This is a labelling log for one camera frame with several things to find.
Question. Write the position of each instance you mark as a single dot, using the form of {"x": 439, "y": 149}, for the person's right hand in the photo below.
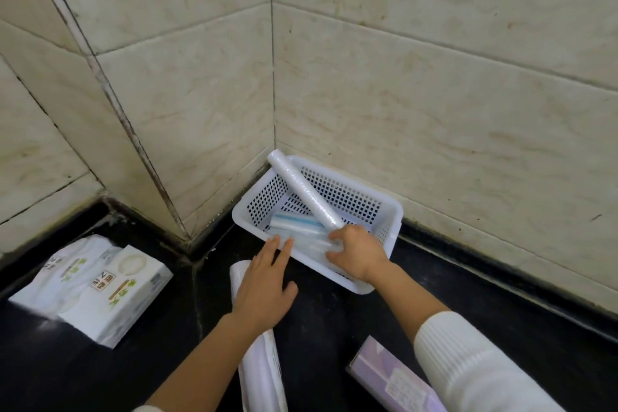
{"x": 359, "y": 255}

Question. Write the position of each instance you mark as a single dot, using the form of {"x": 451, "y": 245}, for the person's left hand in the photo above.
{"x": 260, "y": 293}

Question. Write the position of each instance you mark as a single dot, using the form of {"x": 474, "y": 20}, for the person's right fingers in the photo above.
{"x": 343, "y": 235}

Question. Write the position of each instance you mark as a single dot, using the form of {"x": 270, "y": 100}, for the person's left middle finger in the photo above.
{"x": 270, "y": 253}

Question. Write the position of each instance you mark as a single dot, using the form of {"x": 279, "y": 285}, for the person's left thumb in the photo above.
{"x": 291, "y": 295}

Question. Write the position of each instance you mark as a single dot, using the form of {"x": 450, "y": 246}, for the clear zip bag pack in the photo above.
{"x": 302, "y": 233}

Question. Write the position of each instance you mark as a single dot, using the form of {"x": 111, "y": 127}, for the person's right forearm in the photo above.
{"x": 458, "y": 358}

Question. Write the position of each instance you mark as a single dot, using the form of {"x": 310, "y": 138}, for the person's left forearm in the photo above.
{"x": 207, "y": 368}

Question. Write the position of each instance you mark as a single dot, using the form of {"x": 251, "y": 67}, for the white perforated plastic basket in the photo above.
{"x": 359, "y": 206}

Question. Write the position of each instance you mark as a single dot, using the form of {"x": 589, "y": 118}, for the clear plastic wrap roll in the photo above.
{"x": 304, "y": 187}

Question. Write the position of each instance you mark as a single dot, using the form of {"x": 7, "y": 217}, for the white paper roll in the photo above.
{"x": 258, "y": 373}

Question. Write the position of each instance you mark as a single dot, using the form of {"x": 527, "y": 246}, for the purple cardboard box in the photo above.
{"x": 391, "y": 380}

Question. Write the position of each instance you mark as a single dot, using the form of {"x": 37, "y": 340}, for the white tissue pack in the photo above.
{"x": 67, "y": 271}
{"x": 118, "y": 298}

